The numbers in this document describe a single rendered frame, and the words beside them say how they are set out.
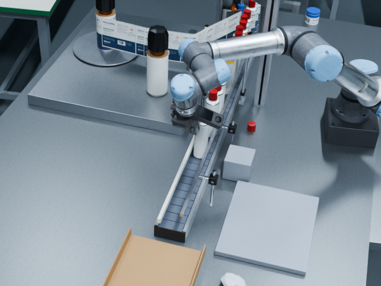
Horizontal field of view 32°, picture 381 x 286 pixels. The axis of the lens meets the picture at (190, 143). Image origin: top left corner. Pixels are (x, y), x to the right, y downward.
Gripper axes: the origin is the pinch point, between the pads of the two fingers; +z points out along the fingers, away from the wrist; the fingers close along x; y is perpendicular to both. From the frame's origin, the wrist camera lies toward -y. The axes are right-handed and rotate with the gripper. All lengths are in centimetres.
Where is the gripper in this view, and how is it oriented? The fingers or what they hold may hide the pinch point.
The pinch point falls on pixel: (198, 130)
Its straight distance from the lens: 230.0
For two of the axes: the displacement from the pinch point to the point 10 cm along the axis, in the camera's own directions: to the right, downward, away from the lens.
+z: 0.9, 3.7, 9.2
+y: -9.6, -2.0, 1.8
